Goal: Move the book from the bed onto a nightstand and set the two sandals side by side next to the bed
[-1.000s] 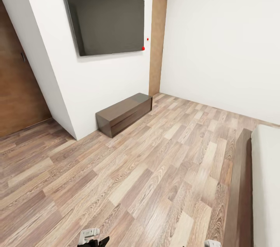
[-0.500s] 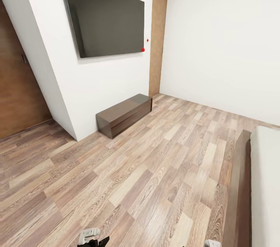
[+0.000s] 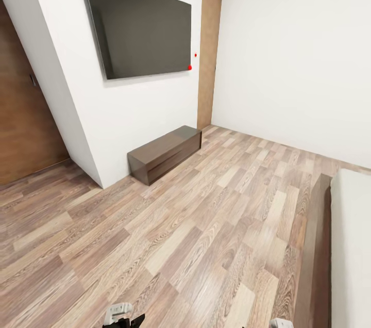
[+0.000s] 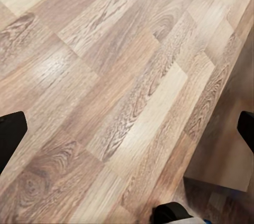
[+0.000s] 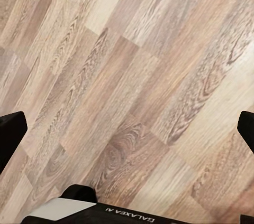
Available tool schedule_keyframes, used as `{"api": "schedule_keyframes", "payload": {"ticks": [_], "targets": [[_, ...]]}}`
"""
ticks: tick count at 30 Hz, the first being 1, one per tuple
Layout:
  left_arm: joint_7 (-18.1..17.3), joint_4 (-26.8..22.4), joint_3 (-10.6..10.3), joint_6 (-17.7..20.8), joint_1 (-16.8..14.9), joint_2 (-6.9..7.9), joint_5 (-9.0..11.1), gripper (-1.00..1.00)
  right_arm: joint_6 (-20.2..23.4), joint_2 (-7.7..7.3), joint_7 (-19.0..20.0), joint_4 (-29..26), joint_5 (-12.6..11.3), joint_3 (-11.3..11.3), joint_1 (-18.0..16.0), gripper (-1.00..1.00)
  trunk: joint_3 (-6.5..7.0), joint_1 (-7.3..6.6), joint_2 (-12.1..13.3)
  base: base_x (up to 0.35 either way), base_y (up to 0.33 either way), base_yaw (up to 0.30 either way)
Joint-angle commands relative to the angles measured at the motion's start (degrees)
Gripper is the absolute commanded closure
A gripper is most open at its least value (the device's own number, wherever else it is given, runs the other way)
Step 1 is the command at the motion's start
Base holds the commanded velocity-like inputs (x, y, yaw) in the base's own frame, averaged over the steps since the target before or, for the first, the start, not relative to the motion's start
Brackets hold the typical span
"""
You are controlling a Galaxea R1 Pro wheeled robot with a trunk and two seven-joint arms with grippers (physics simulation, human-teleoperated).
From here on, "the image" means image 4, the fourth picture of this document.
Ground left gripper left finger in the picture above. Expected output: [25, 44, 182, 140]
[0, 111, 28, 174]

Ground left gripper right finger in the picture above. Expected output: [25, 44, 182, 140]
[237, 111, 254, 152]

